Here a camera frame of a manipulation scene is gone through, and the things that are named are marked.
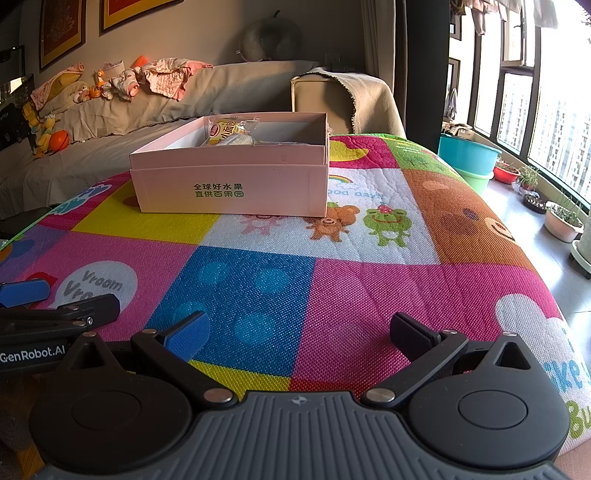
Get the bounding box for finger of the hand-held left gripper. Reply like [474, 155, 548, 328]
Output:
[0, 281, 51, 309]
[0, 294, 121, 341]

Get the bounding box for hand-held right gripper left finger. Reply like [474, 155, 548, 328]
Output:
[46, 311, 238, 409]

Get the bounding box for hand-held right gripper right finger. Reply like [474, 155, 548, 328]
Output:
[360, 313, 548, 409]

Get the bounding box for pink cardboard box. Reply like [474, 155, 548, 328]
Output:
[129, 112, 332, 217]

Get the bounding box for yellow label mini bread packet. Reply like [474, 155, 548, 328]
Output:
[203, 118, 257, 147]

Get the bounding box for colourful printed mat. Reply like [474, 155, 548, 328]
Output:
[0, 133, 591, 455]

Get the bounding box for grey sofa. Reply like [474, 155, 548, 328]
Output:
[0, 59, 324, 220]

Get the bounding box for yellow plush toy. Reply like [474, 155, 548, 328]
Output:
[23, 104, 58, 160]

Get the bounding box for green plastic bucket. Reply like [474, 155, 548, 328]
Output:
[455, 168, 495, 197]

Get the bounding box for black panel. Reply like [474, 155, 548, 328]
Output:
[0, 74, 35, 151]

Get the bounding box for red plastic basin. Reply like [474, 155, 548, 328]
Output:
[493, 161, 520, 184]

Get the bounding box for white pot with sprouts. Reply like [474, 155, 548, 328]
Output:
[544, 194, 585, 243]

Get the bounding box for tall white planter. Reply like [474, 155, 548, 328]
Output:
[570, 231, 591, 278]

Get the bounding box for teal plastic basin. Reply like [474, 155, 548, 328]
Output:
[438, 134, 503, 175]

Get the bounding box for small potted plant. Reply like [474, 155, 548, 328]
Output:
[517, 164, 541, 192]

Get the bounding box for pink yellow pillow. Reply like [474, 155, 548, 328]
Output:
[31, 62, 86, 112]

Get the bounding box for pile of clutter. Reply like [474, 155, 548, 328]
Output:
[441, 121, 476, 139]

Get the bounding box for small orange toy figures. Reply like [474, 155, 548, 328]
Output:
[76, 69, 109, 102]

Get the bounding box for striped baby garment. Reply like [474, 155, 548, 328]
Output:
[102, 69, 141, 100]

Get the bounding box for beige throw cloth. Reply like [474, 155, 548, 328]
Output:
[298, 68, 407, 138]

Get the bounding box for pink baby clothes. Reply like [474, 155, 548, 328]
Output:
[141, 58, 213, 100]

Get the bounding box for tall framed picture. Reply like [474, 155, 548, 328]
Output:
[39, 0, 87, 72]

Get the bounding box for dark curtain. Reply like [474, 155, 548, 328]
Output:
[360, 0, 451, 153]

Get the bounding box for grey neck pillow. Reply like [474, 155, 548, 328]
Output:
[240, 21, 303, 63]

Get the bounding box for wide framed picture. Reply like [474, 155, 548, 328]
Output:
[99, 0, 183, 35]

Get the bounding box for hanging laundry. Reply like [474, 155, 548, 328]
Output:
[450, 0, 591, 35]

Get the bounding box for black window frame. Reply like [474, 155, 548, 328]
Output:
[450, 0, 591, 208]

